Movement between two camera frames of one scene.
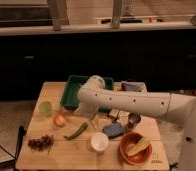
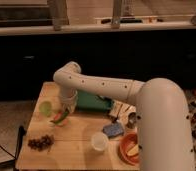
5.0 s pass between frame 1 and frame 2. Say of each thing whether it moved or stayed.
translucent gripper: moved
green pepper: moved
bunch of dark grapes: stayed
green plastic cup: stayed
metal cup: stayed
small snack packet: stayed
